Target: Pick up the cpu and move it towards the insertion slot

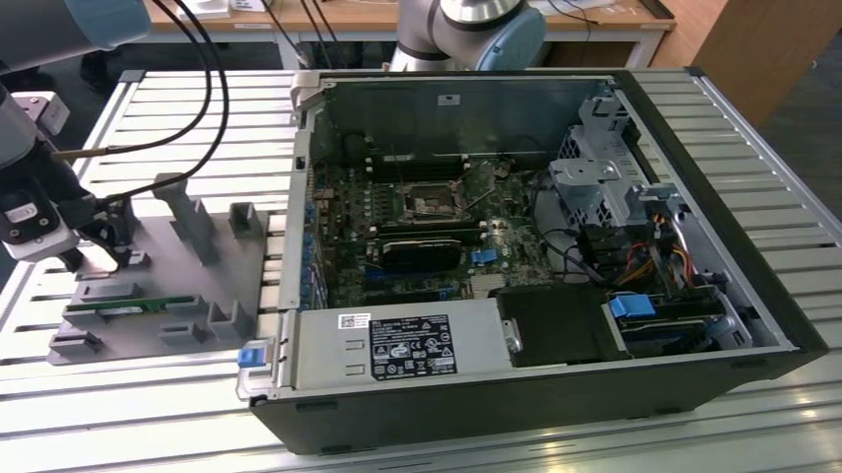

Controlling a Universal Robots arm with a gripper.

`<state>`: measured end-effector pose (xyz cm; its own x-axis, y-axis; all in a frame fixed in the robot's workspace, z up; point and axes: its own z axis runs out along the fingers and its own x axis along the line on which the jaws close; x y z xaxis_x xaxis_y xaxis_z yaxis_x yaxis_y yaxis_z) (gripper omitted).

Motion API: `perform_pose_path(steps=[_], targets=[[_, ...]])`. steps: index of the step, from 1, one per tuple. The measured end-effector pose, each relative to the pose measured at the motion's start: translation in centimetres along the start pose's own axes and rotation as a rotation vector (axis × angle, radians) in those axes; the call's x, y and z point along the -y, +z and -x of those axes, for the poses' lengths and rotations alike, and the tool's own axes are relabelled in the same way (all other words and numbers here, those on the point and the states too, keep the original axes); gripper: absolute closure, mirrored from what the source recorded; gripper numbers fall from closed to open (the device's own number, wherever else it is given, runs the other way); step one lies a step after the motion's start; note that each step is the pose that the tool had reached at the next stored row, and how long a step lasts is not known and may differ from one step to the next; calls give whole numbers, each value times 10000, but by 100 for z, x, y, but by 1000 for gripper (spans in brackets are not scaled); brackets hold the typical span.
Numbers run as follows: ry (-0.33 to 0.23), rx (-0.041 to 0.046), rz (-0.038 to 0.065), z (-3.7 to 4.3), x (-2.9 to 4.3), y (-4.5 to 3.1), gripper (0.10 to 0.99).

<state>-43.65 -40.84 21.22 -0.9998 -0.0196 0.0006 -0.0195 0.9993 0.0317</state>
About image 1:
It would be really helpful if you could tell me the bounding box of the black data wire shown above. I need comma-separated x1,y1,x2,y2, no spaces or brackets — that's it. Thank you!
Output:
533,226,618,288

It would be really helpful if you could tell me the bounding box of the grey plastic parts rack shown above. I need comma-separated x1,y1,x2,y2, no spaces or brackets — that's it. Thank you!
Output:
45,171,271,367

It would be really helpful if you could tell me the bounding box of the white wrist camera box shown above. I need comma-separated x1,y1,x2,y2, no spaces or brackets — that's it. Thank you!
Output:
0,191,82,263

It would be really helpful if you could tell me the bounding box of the silver chipset heatsink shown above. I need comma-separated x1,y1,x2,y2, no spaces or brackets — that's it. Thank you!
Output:
470,275,510,298

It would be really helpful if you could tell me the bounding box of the black RAM slot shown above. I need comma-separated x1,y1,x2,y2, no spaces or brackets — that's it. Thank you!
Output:
367,155,472,169
371,167,472,182
374,222,480,233
375,230,482,241

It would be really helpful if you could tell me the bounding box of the black expansion slot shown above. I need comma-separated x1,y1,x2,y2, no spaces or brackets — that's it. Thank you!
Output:
364,290,435,305

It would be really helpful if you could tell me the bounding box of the green motherboard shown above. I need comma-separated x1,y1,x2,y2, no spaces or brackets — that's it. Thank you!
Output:
306,157,574,309

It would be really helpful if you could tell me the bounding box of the grey case latch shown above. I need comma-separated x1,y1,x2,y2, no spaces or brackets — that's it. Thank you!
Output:
288,72,331,125

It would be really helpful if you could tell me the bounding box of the coloured power wire bundle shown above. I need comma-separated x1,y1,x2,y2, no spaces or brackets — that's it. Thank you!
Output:
621,211,698,291

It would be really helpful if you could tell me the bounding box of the wooden desk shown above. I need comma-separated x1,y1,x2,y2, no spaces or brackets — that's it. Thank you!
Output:
147,0,679,71

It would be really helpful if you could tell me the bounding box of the thin black hanging cable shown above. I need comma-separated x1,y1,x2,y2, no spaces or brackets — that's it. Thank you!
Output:
308,0,334,70
260,0,311,68

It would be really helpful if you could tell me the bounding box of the CPU socket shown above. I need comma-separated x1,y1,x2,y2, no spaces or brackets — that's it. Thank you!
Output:
400,182,463,222

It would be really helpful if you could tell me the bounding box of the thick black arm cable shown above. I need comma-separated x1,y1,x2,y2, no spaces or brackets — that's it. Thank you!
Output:
51,0,216,160
102,0,232,206

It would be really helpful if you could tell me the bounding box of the blue disk carrier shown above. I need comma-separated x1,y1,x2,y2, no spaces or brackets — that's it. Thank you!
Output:
609,293,658,322

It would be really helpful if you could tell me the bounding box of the thin wire locking lever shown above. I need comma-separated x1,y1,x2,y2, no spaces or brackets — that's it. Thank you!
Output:
459,182,510,221

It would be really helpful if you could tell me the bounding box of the metal socket cover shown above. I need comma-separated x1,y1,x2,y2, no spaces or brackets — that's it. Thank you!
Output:
458,158,514,198

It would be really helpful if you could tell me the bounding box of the black open PC case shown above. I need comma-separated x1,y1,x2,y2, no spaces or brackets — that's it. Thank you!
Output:
234,66,830,457

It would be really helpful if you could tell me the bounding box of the green RAM stick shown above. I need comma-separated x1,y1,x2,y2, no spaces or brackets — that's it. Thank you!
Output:
64,294,199,316

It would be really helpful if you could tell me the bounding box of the silver metal drive cage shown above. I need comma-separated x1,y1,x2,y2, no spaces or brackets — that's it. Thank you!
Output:
547,96,663,233

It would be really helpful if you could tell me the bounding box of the wooden cabinet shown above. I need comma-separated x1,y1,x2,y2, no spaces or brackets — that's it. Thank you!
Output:
647,0,842,128

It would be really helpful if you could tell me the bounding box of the silver power supply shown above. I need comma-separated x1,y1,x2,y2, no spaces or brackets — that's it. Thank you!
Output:
288,295,522,391

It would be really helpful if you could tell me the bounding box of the small white wrist box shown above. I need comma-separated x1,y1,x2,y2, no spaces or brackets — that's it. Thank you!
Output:
12,92,72,135

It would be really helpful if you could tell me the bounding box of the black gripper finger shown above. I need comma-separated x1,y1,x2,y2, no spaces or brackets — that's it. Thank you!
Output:
56,245,86,273
75,195,143,275

